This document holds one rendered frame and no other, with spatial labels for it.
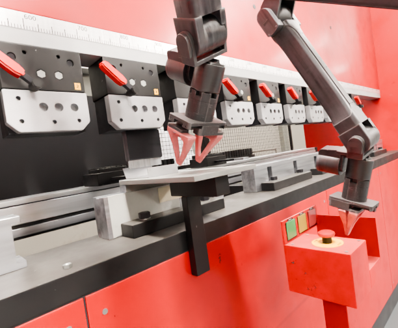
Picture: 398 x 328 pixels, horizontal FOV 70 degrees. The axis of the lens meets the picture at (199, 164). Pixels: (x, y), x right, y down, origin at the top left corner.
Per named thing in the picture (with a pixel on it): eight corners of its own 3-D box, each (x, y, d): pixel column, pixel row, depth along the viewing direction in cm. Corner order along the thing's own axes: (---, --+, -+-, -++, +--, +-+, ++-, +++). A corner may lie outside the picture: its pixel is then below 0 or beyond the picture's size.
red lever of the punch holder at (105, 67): (106, 57, 60) (140, 89, 65) (97, 64, 63) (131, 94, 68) (101, 63, 59) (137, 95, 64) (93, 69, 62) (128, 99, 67)
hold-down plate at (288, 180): (274, 191, 100) (273, 182, 100) (261, 191, 104) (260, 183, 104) (312, 177, 120) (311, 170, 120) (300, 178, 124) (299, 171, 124)
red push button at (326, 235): (332, 248, 67) (330, 233, 66) (316, 246, 69) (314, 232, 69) (339, 243, 69) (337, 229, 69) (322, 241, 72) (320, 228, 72)
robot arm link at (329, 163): (363, 138, 63) (376, 129, 69) (313, 132, 72) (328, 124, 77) (358, 186, 68) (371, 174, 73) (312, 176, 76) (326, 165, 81)
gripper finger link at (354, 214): (333, 225, 80) (339, 193, 78) (361, 234, 75) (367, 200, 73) (323, 232, 76) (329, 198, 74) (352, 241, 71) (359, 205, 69)
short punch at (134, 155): (131, 168, 70) (125, 130, 70) (127, 169, 72) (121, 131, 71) (163, 164, 77) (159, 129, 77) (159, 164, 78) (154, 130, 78)
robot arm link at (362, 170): (371, 157, 66) (378, 155, 70) (340, 152, 71) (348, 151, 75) (365, 185, 68) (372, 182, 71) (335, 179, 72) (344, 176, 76)
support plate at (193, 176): (194, 181, 48) (194, 176, 48) (119, 185, 67) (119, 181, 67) (256, 168, 60) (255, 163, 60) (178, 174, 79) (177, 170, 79)
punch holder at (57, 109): (8, 132, 50) (-7, 38, 50) (0, 139, 56) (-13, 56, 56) (91, 129, 60) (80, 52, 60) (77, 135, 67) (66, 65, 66)
